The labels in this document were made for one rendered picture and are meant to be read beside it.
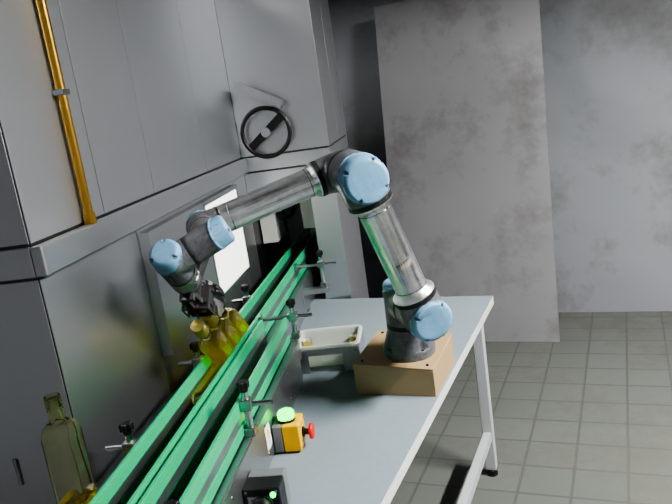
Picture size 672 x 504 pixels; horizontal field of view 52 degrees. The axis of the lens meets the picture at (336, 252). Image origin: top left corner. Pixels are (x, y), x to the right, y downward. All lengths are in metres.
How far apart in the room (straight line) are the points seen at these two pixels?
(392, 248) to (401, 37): 2.84
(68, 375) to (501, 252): 3.16
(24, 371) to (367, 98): 3.63
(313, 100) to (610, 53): 2.20
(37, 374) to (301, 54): 1.78
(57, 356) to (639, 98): 3.73
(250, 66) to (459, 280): 2.07
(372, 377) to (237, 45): 1.52
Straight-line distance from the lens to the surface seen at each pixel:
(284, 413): 1.75
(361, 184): 1.62
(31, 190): 1.45
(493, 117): 4.23
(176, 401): 1.69
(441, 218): 4.30
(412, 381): 1.95
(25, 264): 1.44
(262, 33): 2.89
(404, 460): 1.68
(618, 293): 4.74
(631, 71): 4.51
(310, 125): 2.85
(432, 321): 1.79
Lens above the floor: 1.59
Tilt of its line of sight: 13 degrees down
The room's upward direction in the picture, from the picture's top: 8 degrees counter-clockwise
